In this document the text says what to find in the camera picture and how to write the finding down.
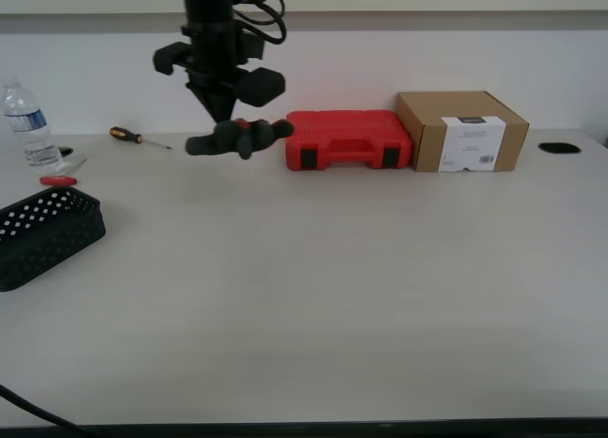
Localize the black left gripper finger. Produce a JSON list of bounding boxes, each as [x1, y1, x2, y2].
[[216, 80, 241, 124], [186, 82, 221, 124]]

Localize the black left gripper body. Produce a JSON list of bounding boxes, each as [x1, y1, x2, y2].
[[152, 23, 265, 88]]

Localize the red glove with black fingers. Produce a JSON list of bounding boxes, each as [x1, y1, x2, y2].
[[184, 117, 295, 162]]

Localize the black woven plastic basket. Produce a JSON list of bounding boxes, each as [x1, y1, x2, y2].
[[0, 185, 107, 293]]

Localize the red plastic tool case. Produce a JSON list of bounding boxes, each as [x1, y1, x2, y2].
[[284, 109, 416, 172]]

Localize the red flat oval object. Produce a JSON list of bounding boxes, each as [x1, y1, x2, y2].
[[39, 174, 78, 188]]

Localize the clear plastic water bottle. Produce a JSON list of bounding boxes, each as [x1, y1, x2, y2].
[[2, 78, 65, 174]]

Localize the brown cardboard box white label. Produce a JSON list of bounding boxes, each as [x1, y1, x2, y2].
[[396, 90, 531, 174]]

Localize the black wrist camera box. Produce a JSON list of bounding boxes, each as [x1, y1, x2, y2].
[[236, 67, 287, 108]]

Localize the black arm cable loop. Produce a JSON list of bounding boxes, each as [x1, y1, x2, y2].
[[231, 0, 289, 46]]

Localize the orange black handled screwdriver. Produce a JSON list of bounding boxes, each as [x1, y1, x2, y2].
[[109, 126, 173, 151]]

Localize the black cable at table edge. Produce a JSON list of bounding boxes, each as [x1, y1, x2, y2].
[[0, 384, 80, 432]]

